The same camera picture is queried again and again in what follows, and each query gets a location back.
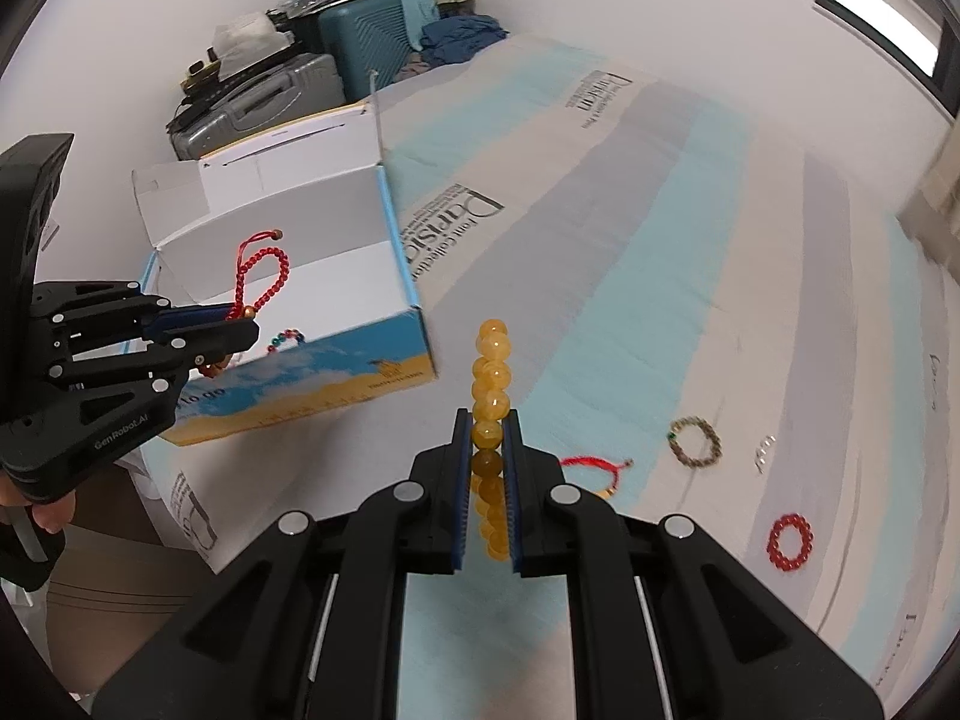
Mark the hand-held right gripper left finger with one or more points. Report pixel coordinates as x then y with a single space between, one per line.
459 510

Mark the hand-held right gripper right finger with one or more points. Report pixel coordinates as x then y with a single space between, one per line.
516 510

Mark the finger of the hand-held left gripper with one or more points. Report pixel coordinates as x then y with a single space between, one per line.
217 345
187 319

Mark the blue yellow printed cardboard box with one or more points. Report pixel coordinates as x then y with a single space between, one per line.
337 202

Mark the person's left hand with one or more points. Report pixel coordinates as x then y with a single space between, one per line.
52 516

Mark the grey suitcase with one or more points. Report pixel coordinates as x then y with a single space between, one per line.
277 101

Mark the white plastic bag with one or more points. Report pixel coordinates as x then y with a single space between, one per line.
240 37

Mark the striped bed sheet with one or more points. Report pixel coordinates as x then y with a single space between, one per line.
675 240

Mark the teal suitcase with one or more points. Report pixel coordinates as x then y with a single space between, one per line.
367 37

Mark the blue clothes pile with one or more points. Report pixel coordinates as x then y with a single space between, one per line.
461 37

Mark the light blue towel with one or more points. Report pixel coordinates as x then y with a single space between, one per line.
420 0

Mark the beige curtain beside window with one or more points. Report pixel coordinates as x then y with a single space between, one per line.
941 187

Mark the dark framed window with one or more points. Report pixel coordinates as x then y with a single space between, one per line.
885 7

